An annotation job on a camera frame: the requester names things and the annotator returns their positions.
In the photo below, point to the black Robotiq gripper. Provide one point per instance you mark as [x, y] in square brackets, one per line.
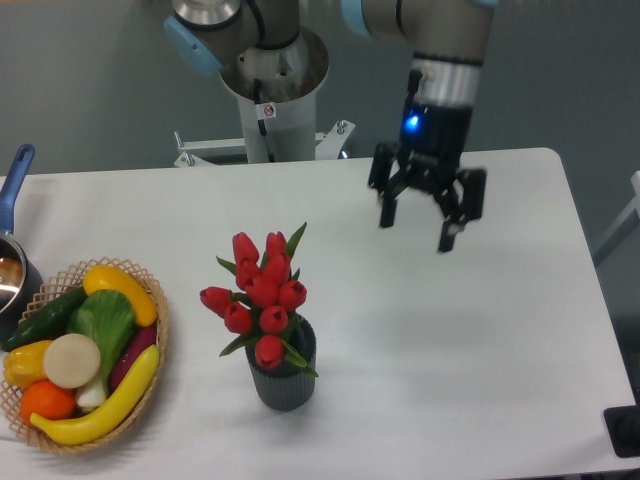
[437, 135]

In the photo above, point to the red tulip bouquet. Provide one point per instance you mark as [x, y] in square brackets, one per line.
[262, 312]

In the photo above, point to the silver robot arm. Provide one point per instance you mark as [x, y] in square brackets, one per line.
[448, 38]

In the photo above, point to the dark grey ribbed vase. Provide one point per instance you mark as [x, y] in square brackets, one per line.
[287, 387]

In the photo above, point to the black device at table edge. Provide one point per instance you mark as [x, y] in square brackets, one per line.
[623, 428]

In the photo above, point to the purple sweet potato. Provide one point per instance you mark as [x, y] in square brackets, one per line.
[141, 340]

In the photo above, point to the yellow squash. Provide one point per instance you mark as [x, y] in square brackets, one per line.
[106, 277]

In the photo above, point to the green bok choy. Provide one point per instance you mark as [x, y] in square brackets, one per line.
[106, 317]

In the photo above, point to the woven wicker basket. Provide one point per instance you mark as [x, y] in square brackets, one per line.
[65, 282]

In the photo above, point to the beige round disc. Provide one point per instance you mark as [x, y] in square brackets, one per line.
[71, 361]

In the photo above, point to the green cucumber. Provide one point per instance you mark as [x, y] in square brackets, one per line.
[47, 323]

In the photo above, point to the yellow banana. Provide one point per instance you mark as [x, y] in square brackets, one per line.
[103, 420]

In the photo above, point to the orange fruit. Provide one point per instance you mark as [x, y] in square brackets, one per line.
[48, 400]

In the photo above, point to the yellow bell pepper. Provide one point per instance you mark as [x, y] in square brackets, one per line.
[24, 366]

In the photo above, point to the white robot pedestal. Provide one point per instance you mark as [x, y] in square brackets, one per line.
[276, 94]

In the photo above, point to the white frame at right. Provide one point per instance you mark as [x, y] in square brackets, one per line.
[621, 227]

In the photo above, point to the blue-handled saucepan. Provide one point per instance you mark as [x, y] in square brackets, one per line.
[20, 279]

